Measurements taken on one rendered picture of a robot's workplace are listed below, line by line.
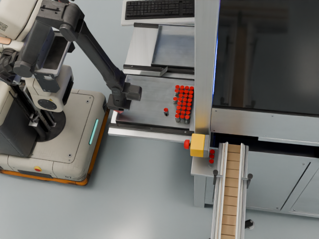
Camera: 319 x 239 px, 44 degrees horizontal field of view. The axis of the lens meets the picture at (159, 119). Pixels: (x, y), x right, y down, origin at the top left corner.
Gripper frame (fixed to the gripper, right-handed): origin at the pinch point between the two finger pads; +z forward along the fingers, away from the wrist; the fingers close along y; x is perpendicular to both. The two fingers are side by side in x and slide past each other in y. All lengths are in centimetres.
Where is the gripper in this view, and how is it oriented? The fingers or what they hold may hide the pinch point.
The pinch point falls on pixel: (120, 111)
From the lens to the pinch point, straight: 184.8
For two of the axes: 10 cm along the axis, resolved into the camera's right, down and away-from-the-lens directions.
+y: 9.9, 1.6, -0.4
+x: 1.6, -8.6, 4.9
